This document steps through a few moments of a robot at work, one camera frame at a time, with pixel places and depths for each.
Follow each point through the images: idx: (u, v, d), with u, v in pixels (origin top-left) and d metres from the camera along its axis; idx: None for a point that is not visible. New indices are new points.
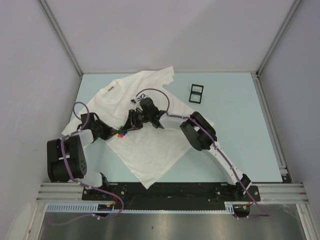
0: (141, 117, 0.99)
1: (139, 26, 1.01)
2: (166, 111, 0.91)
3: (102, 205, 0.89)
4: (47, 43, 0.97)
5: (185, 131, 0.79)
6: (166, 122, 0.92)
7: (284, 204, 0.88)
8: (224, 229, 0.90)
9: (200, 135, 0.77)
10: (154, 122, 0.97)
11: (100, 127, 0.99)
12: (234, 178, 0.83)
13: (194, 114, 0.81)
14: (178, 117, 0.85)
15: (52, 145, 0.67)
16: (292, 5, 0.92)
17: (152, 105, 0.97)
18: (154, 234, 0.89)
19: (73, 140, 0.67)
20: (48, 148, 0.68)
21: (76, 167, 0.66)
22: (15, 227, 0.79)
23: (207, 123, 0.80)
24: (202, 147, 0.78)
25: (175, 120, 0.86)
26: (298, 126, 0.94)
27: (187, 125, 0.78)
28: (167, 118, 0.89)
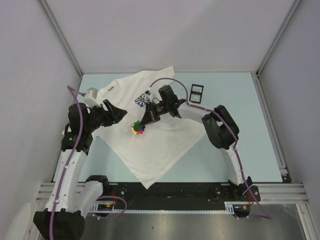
0: (160, 109, 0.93)
1: (138, 26, 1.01)
2: (187, 100, 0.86)
3: (102, 205, 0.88)
4: (47, 43, 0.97)
5: (205, 124, 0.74)
6: (185, 113, 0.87)
7: (284, 205, 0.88)
8: (224, 229, 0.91)
9: (222, 133, 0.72)
10: (172, 111, 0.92)
11: (97, 121, 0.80)
12: (241, 179, 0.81)
13: (218, 107, 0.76)
14: (200, 108, 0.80)
15: (40, 224, 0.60)
16: (291, 5, 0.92)
17: (171, 92, 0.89)
18: (154, 234, 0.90)
19: (63, 219, 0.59)
20: (36, 224, 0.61)
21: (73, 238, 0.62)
22: (15, 227, 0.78)
23: (232, 119, 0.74)
24: (221, 145, 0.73)
25: (197, 111, 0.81)
26: (298, 126, 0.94)
27: (209, 119, 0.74)
28: (187, 108, 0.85)
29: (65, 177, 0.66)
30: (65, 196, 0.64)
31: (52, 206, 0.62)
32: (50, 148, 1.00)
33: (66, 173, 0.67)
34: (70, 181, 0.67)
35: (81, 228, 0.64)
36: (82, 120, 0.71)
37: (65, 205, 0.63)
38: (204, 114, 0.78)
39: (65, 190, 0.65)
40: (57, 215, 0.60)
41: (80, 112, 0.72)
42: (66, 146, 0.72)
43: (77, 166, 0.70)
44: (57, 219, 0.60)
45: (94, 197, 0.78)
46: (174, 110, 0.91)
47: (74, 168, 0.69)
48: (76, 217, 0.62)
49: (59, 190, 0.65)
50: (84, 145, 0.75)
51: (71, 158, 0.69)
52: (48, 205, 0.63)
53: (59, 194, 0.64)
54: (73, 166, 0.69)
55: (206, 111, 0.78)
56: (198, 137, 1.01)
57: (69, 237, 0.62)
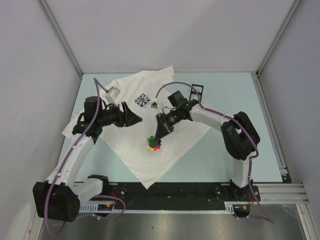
0: (172, 119, 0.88)
1: (138, 26, 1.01)
2: (201, 104, 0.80)
3: (102, 205, 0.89)
4: (47, 43, 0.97)
5: (225, 133, 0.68)
6: (198, 117, 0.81)
7: (284, 204, 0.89)
8: (224, 229, 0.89)
9: (242, 141, 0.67)
10: (183, 112, 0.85)
11: (109, 119, 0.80)
12: (245, 180, 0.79)
13: (239, 114, 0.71)
14: (218, 114, 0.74)
15: (37, 194, 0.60)
16: (291, 5, 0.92)
17: (181, 96, 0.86)
18: (154, 234, 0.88)
19: (60, 193, 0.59)
20: (34, 194, 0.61)
21: (65, 216, 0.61)
22: (15, 227, 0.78)
23: (252, 128, 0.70)
24: (241, 155, 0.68)
25: (213, 117, 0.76)
26: (298, 126, 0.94)
27: (229, 126, 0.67)
28: (201, 112, 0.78)
29: (70, 155, 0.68)
30: (67, 173, 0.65)
31: (54, 179, 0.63)
32: (50, 148, 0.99)
33: (72, 152, 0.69)
34: (74, 160, 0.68)
35: (75, 210, 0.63)
36: (96, 111, 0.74)
37: (65, 181, 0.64)
38: (222, 120, 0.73)
39: (68, 167, 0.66)
40: (56, 189, 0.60)
41: (96, 103, 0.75)
42: (75, 130, 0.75)
43: (84, 149, 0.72)
44: (56, 191, 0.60)
45: (92, 192, 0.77)
46: (184, 111, 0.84)
47: (80, 149, 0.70)
48: (72, 196, 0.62)
49: (63, 166, 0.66)
50: (93, 134, 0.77)
51: (79, 140, 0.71)
52: (48, 178, 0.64)
53: (62, 169, 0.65)
54: (80, 147, 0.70)
55: (225, 118, 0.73)
56: (197, 136, 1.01)
57: (62, 215, 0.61)
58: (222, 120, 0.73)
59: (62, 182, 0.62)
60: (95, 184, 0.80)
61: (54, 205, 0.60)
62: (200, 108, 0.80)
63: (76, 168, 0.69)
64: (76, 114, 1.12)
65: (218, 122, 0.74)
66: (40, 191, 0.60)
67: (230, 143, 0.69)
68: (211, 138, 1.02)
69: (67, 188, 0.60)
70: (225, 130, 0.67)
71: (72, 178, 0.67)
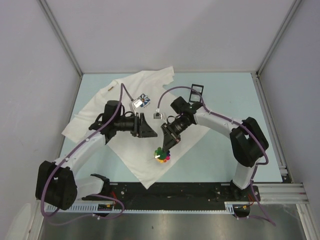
0: (179, 127, 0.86)
1: (138, 27, 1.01)
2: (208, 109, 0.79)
3: (102, 205, 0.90)
4: (47, 43, 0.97)
5: (234, 140, 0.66)
6: (203, 121, 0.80)
7: (284, 204, 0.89)
8: (224, 229, 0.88)
9: (251, 148, 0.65)
10: (187, 115, 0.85)
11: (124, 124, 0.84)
12: (246, 183, 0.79)
13: (248, 120, 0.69)
14: (226, 119, 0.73)
15: (42, 172, 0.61)
16: (291, 6, 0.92)
17: (183, 102, 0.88)
18: (154, 234, 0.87)
19: (63, 177, 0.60)
20: (38, 171, 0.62)
21: (59, 202, 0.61)
22: (15, 227, 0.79)
23: (262, 134, 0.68)
24: (249, 163, 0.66)
25: (220, 122, 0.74)
26: (298, 126, 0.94)
27: (238, 133, 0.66)
28: (207, 116, 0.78)
29: (81, 145, 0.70)
30: (75, 160, 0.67)
31: (61, 161, 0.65)
32: (50, 148, 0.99)
33: (84, 143, 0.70)
34: (84, 150, 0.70)
35: (69, 199, 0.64)
36: (114, 114, 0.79)
37: (70, 166, 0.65)
38: (230, 126, 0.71)
39: (75, 156, 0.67)
40: (61, 171, 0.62)
41: (117, 107, 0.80)
42: (92, 127, 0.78)
43: (95, 144, 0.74)
44: (60, 173, 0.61)
45: (90, 190, 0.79)
46: (188, 113, 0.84)
47: (92, 144, 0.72)
48: (72, 185, 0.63)
49: (71, 153, 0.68)
50: (107, 135, 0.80)
51: (93, 135, 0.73)
52: (56, 160, 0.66)
53: (72, 155, 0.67)
54: (93, 141, 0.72)
55: (233, 124, 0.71)
56: (197, 136, 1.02)
57: (57, 200, 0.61)
58: (230, 126, 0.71)
59: (68, 166, 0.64)
60: (95, 183, 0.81)
61: (53, 187, 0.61)
62: (206, 112, 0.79)
63: (83, 159, 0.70)
64: (76, 114, 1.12)
65: (225, 127, 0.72)
66: (45, 170, 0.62)
67: (238, 149, 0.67)
68: (211, 138, 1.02)
69: (70, 174, 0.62)
70: (234, 137, 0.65)
71: (76, 167, 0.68)
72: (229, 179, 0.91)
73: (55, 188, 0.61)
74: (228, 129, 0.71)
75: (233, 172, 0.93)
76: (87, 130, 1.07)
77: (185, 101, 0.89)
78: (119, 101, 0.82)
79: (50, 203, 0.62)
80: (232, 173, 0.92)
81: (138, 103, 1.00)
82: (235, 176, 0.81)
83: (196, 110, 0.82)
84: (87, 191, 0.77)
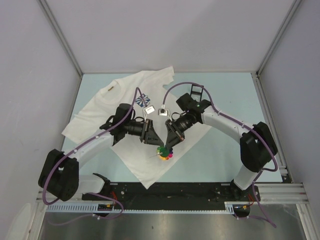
0: (184, 124, 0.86)
1: (138, 27, 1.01)
2: (217, 110, 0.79)
3: (102, 205, 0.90)
4: (47, 43, 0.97)
5: (244, 144, 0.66)
6: (210, 121, 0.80)
7: (284, 204, 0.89)
8: (224, 229, 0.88)
9: (260, 154, 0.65)
10: (194, 113, 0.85)
11: (133, 129, 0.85)
12: (247, 185, 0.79)
13: (259, 125, 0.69)
14: (237, 122, 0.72)
15: (50, 158, 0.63)
16: (291, 5, 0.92)
17: (191, 100, 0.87)
18: (154, 234, 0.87)
19: (68, 168, 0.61)
20: (47, 157, 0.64)
21: (60, 192, 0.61)
22: (15, 227, 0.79)
23: (272, 140, 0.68)
24: (257, 169, 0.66)
25: (231, 125, 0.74)
26: (298, 126, 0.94)
27: (249, 138, 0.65)
28: (216, 116, 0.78)
29: (92, 140, 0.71)
30: (83, 153, 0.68)
31: (69, 152, 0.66)
32: (50, 148, 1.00)
33: (93, 140, 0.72)
34: (93, 146, 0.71)
35: (70, 191, 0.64)
36: (124, 117, 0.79)
37: (77, 158, 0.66)
38: (240, 130, 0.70)
39: (83, 149, 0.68)
40: (67, 162, 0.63)
41: (128, 111, 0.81)
42: (103, 126, 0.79)
43: (104, 142, 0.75)
44: (66, 163, 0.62)
45: (89, 188, 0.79)
46: (195, 112, 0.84)
47: (101, 141, 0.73)
48: (75, 177, 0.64)
49: (81, 145, 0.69)
50: (115, 137, 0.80)
51: (103, 133, 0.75)
52: (65, 151, 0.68)
53: (80, 148, 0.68)
54: (102, 139, 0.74)
55: (243, 128, 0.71)
56: (197, 137, 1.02)
57: (58, 190, 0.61)
58: (240, 130, 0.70)
59: (75, 157, 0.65)
60: (96, 182, 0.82)
61: (57, 177, 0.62)
62: (215, 112, 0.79)
63: (89, 155, 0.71)
64: (76, 114, 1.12)
65: (235, 130, 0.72)
66: (52, 158, 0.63)
67: (247, 154, 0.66)
68: (210, 138, 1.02)
69: (76, 165, 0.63)
70: (245, 142, 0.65)
71: (82, 161, 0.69)
72: (229, 179, 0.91)
73: (58, 178, 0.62)
74: (238, 132, 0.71)
75: (234, 172, 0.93)
76: (87, 130, 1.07)
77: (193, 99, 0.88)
78: (131, 105, 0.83)
79: (51, 192, 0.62)
80: (233, 174, 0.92)
81: (150, 109, 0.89)
82: (237, 176, 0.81)
83: (204, 109, 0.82)
84: (87, 190, 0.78)
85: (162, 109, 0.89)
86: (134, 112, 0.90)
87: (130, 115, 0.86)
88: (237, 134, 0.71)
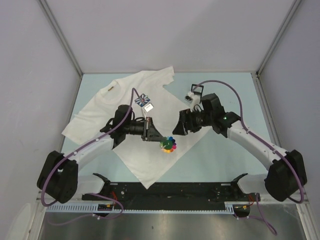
0: (199, 120, 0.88)
1: (138, 27, 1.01)
2: (246, 128, 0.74)
3: (102, 205, 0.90)
4: (47, 43, 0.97)
5: (272, 172, 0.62)
6: (236, 137, 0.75)
7: (284, 204, 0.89)
8: (224, 228, 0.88)
9: (290, 184, 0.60)
10: (218, 125, 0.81)
11: (133, 129, 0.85)
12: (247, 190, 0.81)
13: (292, 152, 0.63)
14: (268, 145, 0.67)
15: (49, 161, 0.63)
16: (292, 5, 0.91)
17: (218, 106, 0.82)
18: (154, 234, 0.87)
19: (67, 169, 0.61)
20: (46, 160, 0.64)
21: (58, 194, 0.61)
22: (15, 227, 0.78)
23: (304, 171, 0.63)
24: (282, 198, 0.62)
25: (260, 147, 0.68)
26: (298, 126, 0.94)
27: (280, 167, 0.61)
28: (243, 134, 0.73)
29: (91, 143, 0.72)
30: (82, 155, 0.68)
31: (69, 154, 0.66)
32: (50, 148, 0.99)
33: (93, 142, 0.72)
34: (92, 148, 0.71)
35: (69, 193, 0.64)
36: (124, 118, 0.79)
37: (77, 160, 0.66)
38: (271, 155, 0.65)
39: (82, 152, 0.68)
40: (66, 163, 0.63)
41: (126, 113, 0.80)
42: (103, 129, 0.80)
43: (103, 145, 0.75)
44: (65, 165, 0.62)
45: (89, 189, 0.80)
46: (221, 125, 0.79)
47: (101, 144, 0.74)
48: (74, 179, 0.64)
49: (80, 148, 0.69)
50: (115, 140, 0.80)
51: (103, 136, 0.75)
52: (65, 152, 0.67)
53: (80, 150, 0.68)
54: (101, 142, 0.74)
55: (274, 153, 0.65)
56: (197, 137, 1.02)
57: (57, 192, 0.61)
58: (270, 155, 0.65)
59: (75, 160, 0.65)
60: (96, 183, 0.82)
61: (56, 179, 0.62)
62: (243, 129, 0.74)
63: (90, 157, 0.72)
64: (76, 114, 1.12)
65: (264, 154, 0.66)
66: (52, 159, 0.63)
67: (274, 182, 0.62)
68: (210, 138, 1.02)
69: (75, 167, 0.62)
70: (274, 170, 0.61)
71: (82, 164, 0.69)
72: (229, 179, 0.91)
73: (57, 180, 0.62)
74: (268, 158, 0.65)
75: (234, 172, 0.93)
76: (87, 130, 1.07)
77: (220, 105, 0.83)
78: (130, 106, 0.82)
79: (49, 194, 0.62)
80: (233, 175, 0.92)
81: None
82: (245, 181, 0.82)
83: (230, 123, 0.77)
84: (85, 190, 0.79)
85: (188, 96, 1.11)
86: (133, 114, 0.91)
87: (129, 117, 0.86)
88: (266, 160, 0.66)
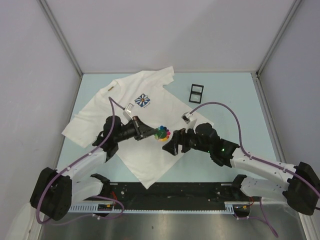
0: (192, 143, 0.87)
1: (139, 26, 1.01)
2: (248, 153, 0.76)
3: (102, 205, 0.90)
4: (47, 43, 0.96)
5: (293, 194, 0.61)
6: (242, 166, 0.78)
7: (284, 204, 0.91)
8: (224, 229, 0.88)
9: (313, 200, 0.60)
10: (219, 158, 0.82)
11: (125, 133, 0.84)
12: (252, 193, 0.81)
13: (301, 167, 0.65)
14: (277, 167, 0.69)
15: (42, 179, 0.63)
16: (292, 5, 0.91)
17: (216, 137, 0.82)
18: (154, 234, 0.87)
19: (61, 185, 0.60)
20: (39, 177, 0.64)
21: (53, 211, 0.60)
22: None
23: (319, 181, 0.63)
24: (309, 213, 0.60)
25: (269, 170, 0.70)
26: (298, 126, 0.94)
27: (297, 185, 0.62)
28: (248, 161, 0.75)
29: (84, 158, 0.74)
30: (76, 170, 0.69)
31: (62, 170, 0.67)
32: (50, 148, 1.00)
33: (86, 157, 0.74)
34: (85, 163, 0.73)
35: (63, 209, 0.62)
36: (111, 129, 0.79)
37: (71, 175, 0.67)
38: (283, 175, 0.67)
39: (75, 168, 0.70)
40: (60, 179, 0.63)
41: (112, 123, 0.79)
42: (94, 143, 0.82)
43: (97, 159, 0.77)
44: (60, 180, 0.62)
45: (90, 192, 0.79)
46: (222, 157, 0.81)
47: (93, 158, 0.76)
48: (69, 195, 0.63)
49: (72, 164, 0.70)
50: (107, 153, 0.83)
51: (95, 150, 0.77)
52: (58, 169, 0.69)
53: (73, 166, 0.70)
54: (94, 156, 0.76)
55: (285, 172, 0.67)
56: None
57: (51, 209, 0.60)
58: (283, 176, 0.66)
59: (68, 175, 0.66)
60: (94, 185, 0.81)
61: (50, 195, 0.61)
62: (246, 156, 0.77)
63: (83, 172, 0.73)
64: (76, 114, 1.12)
65: (276, 176, 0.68)
66: (46, 176, 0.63)
67: (296, 203, 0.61)
68: None
69: (69, 182, 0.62)
70: (294, 190, 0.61)
71: (76, 179, 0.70)
72: (229, 179, 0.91)
73: (52, 196, 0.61)
74: (282, 178, 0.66)
75: (234, 172, 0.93)
76: (87, 130, 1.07)
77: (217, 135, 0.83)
78: (114, 116, 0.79)
79: (43, 212, 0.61)
80: (234, 175, 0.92)
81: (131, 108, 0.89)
82: (249, 185, 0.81)
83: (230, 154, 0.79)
84: (83, 197, 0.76)
85: (185, 115, 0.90)
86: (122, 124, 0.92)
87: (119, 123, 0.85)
88: (280, 181, 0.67)
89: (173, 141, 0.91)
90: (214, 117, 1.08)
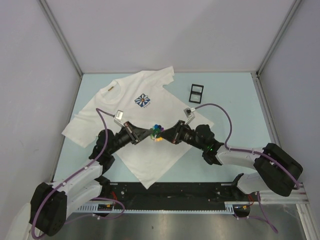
0: (188, 138, 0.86)
1: (138, 26, 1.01)
2: (227, 145, 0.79)
3: (102, 205, 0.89)
4: (47, 43, 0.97)
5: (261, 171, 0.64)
6: (226, 158, 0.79)
7: (284, 204, 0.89)
8: (224, 228, 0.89)
9: (281, 174, 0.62)
10: (209, 157, 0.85)
11: (120, 141, 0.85)
12: (249, 190, 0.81)
13: (269, 146, 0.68)
14: (247, 151, 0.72)
15: (38, 194, 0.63)
16: (292, 5, 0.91)
17: (212, 139, 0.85)
18: (154, 234, 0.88)
19: (56, 201, 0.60)
20: (35, 193, 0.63)
21: (47, 227, 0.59)
22: (15, 227, 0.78)
23: (291, 158, 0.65)
24: (283, 190, 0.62)
25: (242, 155, 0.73)
26: (298, 126, 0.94)
27: (263, 162, 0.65)
28: (228, 153, 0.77)
29: (80, 172, 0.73)
30: (71, 185, 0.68)
31: (58, 185, 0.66)
32: (50, 148, 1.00)
33: (82, 171, 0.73)
34: (81, 177, 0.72)
35: (57, 225, 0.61)
36: (106, 140, 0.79)
37: (66, 190, 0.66)
38: (252, 157, 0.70)
39: (71, 183, 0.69)
40: (56, 194, 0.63)
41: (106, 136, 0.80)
42: (91, 156, 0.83)
43: (93, 173, 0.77)
44: (55, 196, 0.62)
45: (88, 196, 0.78)
46: (213, 156, 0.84)
47: (90, 172, 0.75)
48: (63, 210, 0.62)
49: (68, 178, 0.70)
50: (104, 166, 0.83)
51: (91, 163, 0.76)
52: (54, 183, 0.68)
53: (68, 180, 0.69)
54: (91, 170, 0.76)
55: (254, 153, 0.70)
56: None
57: (45, 225, 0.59)
58: (252, 157, 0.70)
59: (63, 191, 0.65)
60: (92, 190, 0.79)
61: (45, 210, 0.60)
62: (226, 149, 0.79)
63: (78, 187, 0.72)
64: (76, 114, 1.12)
65: (248, 160, 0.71)
66: (41, 192, 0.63)
67: (269, 180, 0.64)
68: None
69: (65, 198, 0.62)
70: (259, 166, 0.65)
71: (71, 194, 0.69)
72: (229, 179, 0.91)
73: (47, 212, 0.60)
74: (252, 160, 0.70)
75: (233, 173, 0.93)
76: (87, 130, 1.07)
77: (213, 137, 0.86)
78: (106, 130, 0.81)
79: (38, 227, 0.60)
80: (233, 174, 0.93)
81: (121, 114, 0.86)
82: (243, 181, 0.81)
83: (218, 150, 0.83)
84: (81, 204, 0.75)
85: (188, 109, 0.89)
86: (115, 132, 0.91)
87: (112, 132, 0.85)
88: (251, 163, 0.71)
89: (170, 128, 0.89)
90: (213, 117, 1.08)
